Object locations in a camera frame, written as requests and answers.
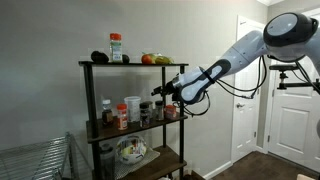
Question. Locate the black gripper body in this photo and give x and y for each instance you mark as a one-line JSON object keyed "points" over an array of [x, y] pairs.
{"points": [[171, 88]]}

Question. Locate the black lid spice bottle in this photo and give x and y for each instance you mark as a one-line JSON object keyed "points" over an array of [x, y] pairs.
{"points": [[159, 110]]}

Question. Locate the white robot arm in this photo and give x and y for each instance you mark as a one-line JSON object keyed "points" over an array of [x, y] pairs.
{"points": [[288, 37]]}

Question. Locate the dark avocado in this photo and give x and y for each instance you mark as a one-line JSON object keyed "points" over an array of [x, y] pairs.
{"points": [[99, 57], [125, 59]]}

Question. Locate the orange lid spice bottle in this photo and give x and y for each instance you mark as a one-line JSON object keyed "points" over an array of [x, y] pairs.
{"points": [[116, 47]]}

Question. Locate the green label sauce bottle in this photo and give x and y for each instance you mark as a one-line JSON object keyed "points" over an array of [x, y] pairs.
{"points": [[107, 115]]}

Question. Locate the dark water bottle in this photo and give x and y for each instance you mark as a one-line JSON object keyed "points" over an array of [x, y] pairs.
{"points": [[107, 155]]}

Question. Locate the red lid dark jar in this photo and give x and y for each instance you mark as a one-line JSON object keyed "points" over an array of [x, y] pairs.
{"points": [[144, 115]]}

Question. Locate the green plastic food bag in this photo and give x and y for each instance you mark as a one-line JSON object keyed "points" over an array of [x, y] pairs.
{"points": [[159, 59]]}

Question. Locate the left red tomato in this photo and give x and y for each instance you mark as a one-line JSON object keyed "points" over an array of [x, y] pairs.
{"points": [[146, 59]]}

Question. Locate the white plastic tub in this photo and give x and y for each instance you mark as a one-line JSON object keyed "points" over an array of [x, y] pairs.
{"points": [[133, 108]]}

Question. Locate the orange lid seasoning jar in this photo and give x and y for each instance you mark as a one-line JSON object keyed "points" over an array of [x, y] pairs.
{"points": [[122, 116]]}

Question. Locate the white panel door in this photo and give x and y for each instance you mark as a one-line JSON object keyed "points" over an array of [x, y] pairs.
{"points": [[246, 111]]}

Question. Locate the grey woven mat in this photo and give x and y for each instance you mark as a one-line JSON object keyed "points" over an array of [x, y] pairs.
{"points": [[131, 163]]}

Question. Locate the chrome wire rack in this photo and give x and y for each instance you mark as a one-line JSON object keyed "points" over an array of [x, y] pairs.
{"points": [[54, 159]]}

